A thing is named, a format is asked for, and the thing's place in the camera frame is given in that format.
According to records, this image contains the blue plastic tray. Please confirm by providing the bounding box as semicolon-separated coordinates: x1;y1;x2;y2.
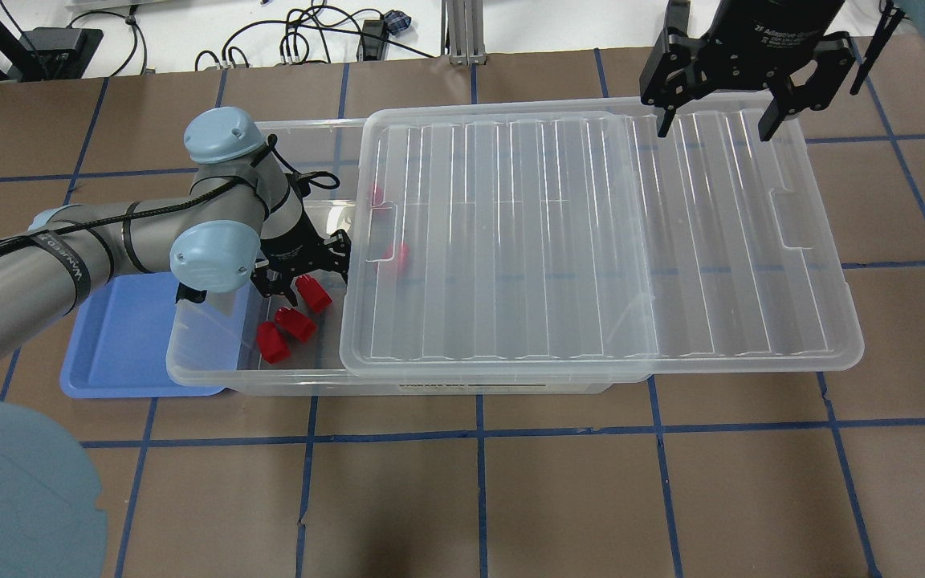
59;273;259;399

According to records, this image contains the aluminium frame post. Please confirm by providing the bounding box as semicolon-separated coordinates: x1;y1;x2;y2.
442;1;487;66

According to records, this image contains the clear plastic box lid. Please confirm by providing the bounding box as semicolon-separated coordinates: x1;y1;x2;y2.
339;94;864;385

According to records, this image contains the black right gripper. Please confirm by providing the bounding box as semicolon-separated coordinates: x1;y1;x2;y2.
640;1;854;142

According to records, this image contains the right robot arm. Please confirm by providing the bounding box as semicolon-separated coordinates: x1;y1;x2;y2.
639;1;925;141

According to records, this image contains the red block trio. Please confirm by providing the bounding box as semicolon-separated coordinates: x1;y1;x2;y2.
255;321;291;365
294;275;332;314
273;307;318;343

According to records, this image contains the black camera stand base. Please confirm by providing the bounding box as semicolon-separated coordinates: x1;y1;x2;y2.
0;1;105;82

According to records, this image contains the black power adapter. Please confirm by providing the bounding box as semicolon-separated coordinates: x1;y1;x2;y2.
357;19;390;62

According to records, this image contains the black cables bundle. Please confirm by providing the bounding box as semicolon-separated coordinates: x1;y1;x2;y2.
194;0;439;71

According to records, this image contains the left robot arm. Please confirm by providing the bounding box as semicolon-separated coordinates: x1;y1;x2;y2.
0;107;350;577

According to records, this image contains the red block under lid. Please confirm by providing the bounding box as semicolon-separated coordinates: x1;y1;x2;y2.
381;242;409;277

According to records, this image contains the clear plastic storage box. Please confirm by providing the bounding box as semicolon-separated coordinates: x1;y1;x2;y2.
166;111;658;396

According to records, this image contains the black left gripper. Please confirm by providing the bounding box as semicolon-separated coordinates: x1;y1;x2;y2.
254;228;352;307

